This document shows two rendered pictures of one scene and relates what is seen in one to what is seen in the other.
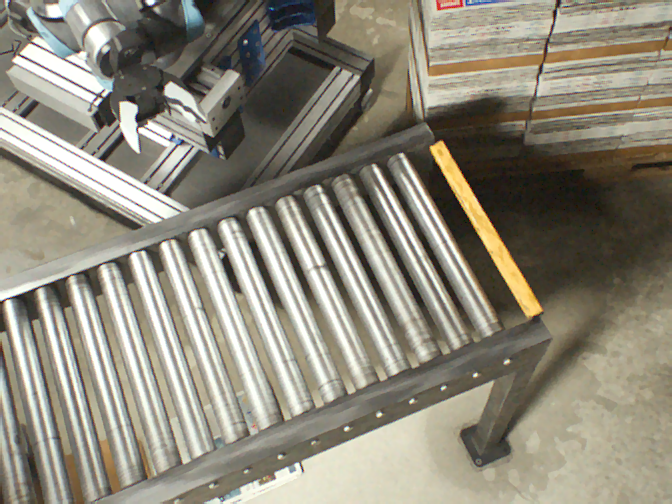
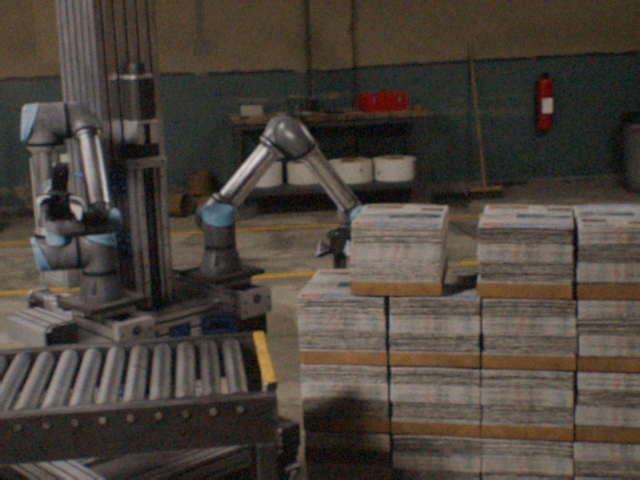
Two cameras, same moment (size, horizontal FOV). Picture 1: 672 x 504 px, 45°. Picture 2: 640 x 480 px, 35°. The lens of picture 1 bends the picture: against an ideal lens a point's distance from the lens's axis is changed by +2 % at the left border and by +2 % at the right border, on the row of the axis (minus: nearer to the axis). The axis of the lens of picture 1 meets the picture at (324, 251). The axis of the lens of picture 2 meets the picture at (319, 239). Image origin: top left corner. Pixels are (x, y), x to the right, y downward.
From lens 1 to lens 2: 201 cm
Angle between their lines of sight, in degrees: 51
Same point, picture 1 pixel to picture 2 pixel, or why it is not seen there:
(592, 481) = not seen: outside the picture
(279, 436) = (50, 410)
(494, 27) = (343, 318)
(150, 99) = (61, 204)
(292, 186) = (148, 342)
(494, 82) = (353, 379)
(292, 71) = not seen: hidden behind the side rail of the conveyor
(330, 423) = (90, 409)
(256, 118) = not seen: hidden behind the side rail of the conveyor
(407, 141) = (241, 335)
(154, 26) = (90, 212)
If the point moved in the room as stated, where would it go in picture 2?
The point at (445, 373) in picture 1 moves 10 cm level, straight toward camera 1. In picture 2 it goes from (188, 401) to (162, 415)
